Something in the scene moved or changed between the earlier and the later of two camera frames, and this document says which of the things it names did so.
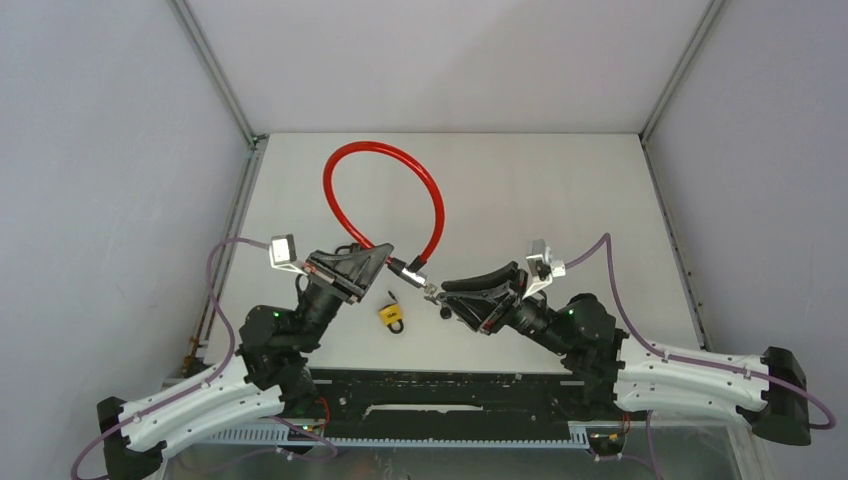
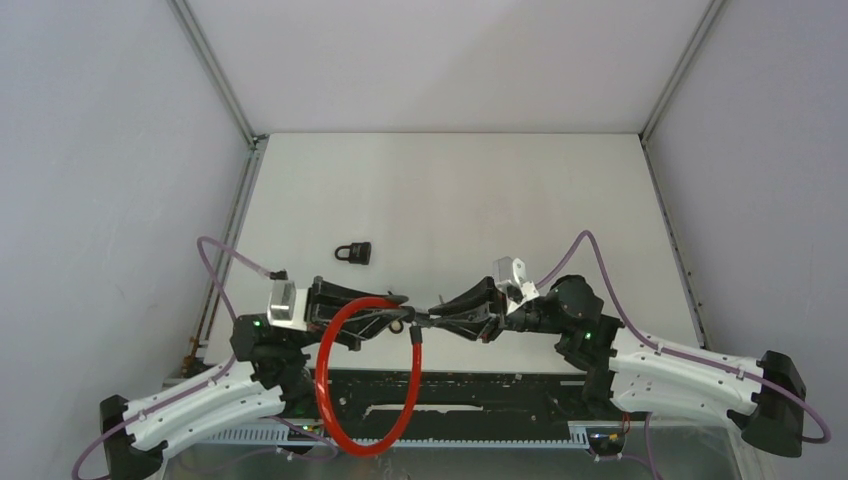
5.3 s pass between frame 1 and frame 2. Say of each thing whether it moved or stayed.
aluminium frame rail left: stayed
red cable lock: moved
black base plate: stayed
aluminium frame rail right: stayed
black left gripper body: moved
